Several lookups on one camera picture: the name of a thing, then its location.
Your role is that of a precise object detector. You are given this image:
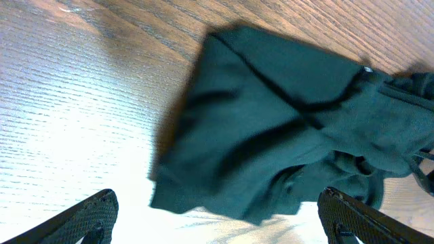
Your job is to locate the black polo shirt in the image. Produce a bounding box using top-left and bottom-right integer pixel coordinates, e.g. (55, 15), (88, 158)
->
(151, 26), (433, 224)

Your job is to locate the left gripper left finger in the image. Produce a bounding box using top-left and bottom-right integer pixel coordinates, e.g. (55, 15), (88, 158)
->
(3, 188), (119, 244)

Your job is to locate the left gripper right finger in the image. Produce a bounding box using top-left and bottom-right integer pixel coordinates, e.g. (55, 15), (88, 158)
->
(317, 187), (433, 244)

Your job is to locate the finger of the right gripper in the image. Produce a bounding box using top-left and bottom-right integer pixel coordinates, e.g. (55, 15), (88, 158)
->
(407, 149), (433, 197)

